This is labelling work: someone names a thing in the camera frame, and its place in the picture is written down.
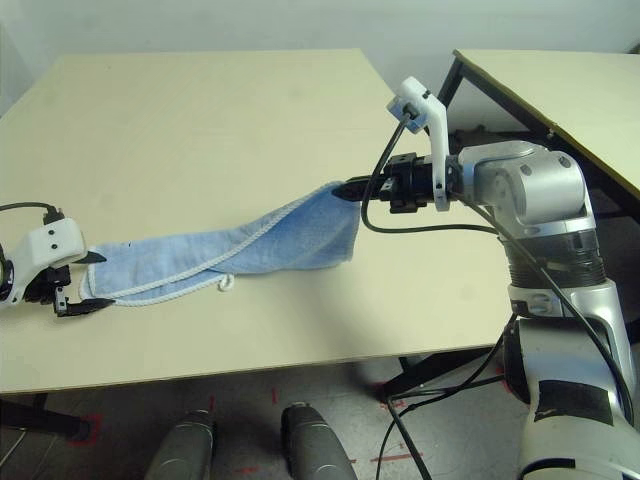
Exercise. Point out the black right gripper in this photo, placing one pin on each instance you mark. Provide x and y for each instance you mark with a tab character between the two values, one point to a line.
410	182

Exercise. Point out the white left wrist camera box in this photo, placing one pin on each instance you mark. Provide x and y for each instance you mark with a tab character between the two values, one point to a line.
50	240

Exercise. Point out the grey robot left leg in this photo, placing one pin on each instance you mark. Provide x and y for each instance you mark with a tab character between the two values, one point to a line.
182	450

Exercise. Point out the black table base bar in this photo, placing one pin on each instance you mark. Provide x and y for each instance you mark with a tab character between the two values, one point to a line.
425	372
45	415

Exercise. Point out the red floor tape square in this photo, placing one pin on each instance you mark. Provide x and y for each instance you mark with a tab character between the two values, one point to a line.
385	402
95	430

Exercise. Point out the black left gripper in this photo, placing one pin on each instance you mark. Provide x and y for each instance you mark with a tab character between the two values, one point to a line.
50	287

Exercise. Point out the blue terry towel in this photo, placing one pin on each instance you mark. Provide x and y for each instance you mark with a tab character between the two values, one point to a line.
225	250

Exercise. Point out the grey robot right leg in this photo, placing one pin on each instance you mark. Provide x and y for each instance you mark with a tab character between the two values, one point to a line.
315	445

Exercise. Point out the side table with black frame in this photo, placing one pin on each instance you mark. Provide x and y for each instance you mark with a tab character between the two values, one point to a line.
575	90

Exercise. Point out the grey robot leg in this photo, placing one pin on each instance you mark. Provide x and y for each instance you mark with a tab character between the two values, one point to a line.
315	445
182	450

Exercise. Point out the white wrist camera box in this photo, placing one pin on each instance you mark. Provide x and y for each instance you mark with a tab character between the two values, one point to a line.
425	100
50	240

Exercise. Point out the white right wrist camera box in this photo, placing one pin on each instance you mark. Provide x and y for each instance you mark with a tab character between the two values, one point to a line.
425	100

